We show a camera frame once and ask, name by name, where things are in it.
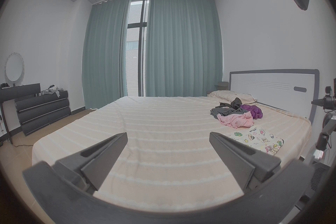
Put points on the window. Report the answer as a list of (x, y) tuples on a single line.
[(134, 60)]

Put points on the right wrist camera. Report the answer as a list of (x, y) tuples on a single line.
[(328, 90)]

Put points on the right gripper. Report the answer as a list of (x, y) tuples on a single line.
[(329, 102)]

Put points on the pink garment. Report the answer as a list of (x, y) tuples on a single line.
[(236, 121)]

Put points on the blue-green curtain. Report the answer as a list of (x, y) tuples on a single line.
[(183, 44), (105, 55)]

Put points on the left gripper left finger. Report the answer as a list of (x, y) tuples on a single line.
[(101, 156)]

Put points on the grey bedside table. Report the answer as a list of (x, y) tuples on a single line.
[(223, 85)]

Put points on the dark grey garment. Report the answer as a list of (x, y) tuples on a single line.
[(225, 111)]

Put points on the black chest of drawers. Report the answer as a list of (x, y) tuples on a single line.
[(42, 112)]

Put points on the purple garment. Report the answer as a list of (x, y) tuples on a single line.
[(253, 110)]

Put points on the pile of clothes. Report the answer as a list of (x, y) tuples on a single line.
[(51, 91)]

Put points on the bed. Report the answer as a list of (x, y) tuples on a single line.
[(162, 123)]

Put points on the white printed pyjama top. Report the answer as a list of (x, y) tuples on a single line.
[(258, 139)]

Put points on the black dressing table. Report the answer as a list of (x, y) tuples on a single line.
[(15, 91)]

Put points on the oval white framed mirror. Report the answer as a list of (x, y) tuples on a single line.
[(14, 68)]

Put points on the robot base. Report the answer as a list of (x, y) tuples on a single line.
[(319, 175)]

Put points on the cream pillow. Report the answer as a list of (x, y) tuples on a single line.
[(225, 94)]

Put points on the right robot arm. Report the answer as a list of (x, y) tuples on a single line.
[(325, 131)]

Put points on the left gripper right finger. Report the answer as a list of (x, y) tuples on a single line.
[(240, 158)]

